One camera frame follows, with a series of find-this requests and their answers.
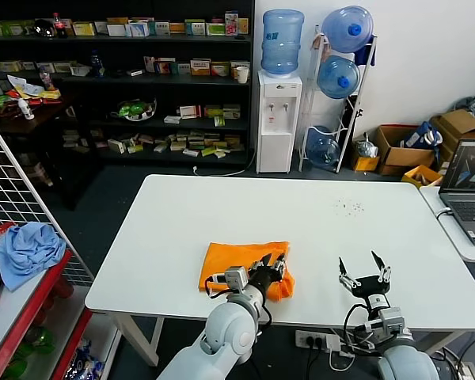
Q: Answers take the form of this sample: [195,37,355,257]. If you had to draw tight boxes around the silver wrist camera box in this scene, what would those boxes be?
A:
[222,267,249,295]
[374,307,408,337]

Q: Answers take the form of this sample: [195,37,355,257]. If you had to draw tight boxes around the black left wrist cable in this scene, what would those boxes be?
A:
[203,272,233,301]

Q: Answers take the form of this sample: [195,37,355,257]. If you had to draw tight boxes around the bowl with green fruit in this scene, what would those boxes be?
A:
[110,98,158,122]

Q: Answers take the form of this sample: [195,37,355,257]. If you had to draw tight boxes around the silver foil bag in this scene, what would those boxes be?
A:
[355,132,379,158]

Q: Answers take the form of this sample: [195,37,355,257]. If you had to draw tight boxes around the cardboard box with red rim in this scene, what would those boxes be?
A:
[374,124,436,176]

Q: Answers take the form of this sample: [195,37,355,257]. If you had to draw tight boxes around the red white medicine box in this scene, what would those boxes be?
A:
[177,104,202,120]

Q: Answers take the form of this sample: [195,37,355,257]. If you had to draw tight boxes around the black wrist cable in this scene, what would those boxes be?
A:
[342,302,375,338]
[203,272,233,301]

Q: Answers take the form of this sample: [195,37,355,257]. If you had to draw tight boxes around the white metal jug rack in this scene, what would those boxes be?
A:
[298,24,379,174]

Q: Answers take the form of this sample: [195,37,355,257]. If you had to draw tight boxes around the white floor cable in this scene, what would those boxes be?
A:
[192,148,258,177]

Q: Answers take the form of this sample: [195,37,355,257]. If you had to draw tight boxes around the blue bag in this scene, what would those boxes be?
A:
[401,120,443,150]

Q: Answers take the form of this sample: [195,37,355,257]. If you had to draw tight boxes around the blue snack package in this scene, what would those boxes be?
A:
[63,338,104,380]

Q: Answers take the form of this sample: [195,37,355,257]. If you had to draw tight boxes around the blue drink bottle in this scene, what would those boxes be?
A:
[89,49,105,78]

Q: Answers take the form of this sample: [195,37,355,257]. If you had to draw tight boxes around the small white bottle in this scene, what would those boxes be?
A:
[17,97,36,121]

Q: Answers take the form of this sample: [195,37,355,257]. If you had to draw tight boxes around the cola bottle red label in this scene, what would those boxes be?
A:
[51,11,65,39]

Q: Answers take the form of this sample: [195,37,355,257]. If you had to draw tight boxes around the black shelving unit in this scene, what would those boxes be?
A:
[0,0,257,167]

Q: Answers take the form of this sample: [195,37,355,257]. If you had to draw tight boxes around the dark blue hanging cloth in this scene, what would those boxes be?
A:
[355,35,379,68]

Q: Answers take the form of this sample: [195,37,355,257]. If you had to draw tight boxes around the grey open laptop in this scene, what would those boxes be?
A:
[438,139,475,247]

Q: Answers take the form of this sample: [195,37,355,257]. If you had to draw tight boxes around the white power strip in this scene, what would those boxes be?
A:
[294,329,341,352]

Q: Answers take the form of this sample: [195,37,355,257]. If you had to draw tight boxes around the purple drink bottle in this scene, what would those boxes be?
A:
[38,65,55,91]

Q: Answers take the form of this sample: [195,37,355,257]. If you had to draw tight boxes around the shiny dark round bowl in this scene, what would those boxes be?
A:
[33,18,55,39]

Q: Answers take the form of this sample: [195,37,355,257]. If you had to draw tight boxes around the large white table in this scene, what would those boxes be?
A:
[85,173,475,367]

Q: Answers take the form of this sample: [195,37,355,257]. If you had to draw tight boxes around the blue white medicine box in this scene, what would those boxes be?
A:
[125,21,150,38]

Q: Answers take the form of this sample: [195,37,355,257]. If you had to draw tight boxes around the red white shelf cart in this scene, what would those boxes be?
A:
[0,249,122,380]

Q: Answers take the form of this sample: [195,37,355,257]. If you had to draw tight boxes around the small yellow open box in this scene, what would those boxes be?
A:
[401,165,443,189]

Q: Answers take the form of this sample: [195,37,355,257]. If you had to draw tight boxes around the green plastic bottle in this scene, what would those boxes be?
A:
[23,326,56,357]

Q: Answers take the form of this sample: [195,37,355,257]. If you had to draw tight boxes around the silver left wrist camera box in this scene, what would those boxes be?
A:
[222,267,249,295]

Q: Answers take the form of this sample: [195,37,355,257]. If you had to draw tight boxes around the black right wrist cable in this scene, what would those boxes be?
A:
[342,302,375,338]

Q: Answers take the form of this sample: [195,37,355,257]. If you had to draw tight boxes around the blue water jug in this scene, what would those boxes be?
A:
[260,9,305,77]
[304,125,341,167]
[321,5,375,55]
[316,55,361,100]

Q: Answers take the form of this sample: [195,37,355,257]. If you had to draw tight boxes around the orange t-shirt with white print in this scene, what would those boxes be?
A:
[197,240,297,304]

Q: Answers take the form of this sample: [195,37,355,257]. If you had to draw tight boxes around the white wire grid panel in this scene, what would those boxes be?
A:
[0,108,96,286]

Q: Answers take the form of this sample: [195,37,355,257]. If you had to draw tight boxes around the light blue crumpled cloth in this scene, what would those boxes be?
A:
[0,221,67,293]

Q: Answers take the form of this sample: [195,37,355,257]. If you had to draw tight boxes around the yellow white paper packets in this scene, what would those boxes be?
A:
[6,74,61,100]

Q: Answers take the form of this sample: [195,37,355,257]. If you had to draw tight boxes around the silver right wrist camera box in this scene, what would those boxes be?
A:
[374,307,408,337]

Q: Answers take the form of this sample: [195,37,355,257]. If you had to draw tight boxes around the white water dispenser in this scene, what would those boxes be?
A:
[256,70,304,174]

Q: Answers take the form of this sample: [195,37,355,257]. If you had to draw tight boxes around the yellow orange medicine box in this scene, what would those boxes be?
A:
[189,59,212,76]

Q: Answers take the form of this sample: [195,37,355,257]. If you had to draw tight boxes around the yellow carton box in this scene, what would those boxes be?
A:
[351,154,381,173]

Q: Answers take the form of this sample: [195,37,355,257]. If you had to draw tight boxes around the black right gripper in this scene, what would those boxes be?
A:
[337,249,393,313]

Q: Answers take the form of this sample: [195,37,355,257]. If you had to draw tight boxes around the dark wooden table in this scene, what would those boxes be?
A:
[0,94,104,211]

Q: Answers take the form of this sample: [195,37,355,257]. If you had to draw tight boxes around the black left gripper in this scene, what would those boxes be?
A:
[247,255,289,297]

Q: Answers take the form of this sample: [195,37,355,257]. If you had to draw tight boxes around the plain brown cardboard box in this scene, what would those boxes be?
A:
[429,109,475,159]

